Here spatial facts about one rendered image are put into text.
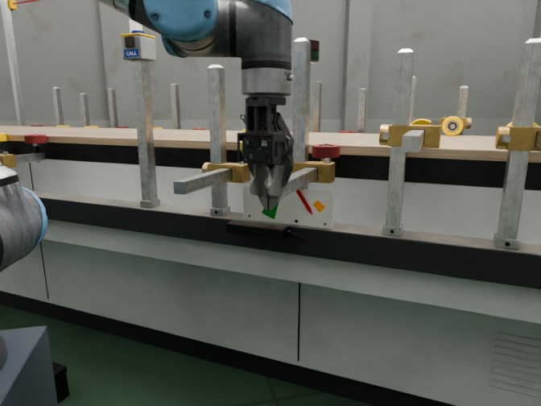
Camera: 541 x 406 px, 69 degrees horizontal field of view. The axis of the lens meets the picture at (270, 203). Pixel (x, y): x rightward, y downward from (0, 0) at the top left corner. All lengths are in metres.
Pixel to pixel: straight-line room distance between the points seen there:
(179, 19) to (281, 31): 0.21
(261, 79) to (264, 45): 0.05
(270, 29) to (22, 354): 0.69
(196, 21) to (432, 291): 0.84
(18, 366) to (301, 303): 0.90
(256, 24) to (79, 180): 1.29
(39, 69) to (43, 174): 3.09
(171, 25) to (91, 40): 4.37
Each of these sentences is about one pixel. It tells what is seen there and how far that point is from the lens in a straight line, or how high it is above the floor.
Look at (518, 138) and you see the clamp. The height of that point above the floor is 0.94.
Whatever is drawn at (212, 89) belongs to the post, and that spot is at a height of 1.06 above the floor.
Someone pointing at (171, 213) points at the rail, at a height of 0.70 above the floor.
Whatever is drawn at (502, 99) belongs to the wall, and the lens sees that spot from 6.58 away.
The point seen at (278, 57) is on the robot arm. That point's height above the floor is 1.09.
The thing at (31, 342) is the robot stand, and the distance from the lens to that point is 0.86.
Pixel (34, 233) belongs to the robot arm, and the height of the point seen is 0.77.
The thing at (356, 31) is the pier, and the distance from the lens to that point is 5.27.
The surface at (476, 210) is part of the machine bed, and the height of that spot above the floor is 0.73.
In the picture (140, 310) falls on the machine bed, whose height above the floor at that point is 0.18.
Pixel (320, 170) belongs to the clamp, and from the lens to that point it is 1.03.
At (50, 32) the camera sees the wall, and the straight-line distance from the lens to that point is 5.03.
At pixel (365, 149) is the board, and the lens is 1.23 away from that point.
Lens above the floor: 1.00
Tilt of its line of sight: 13 degrees down
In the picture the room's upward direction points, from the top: straight up
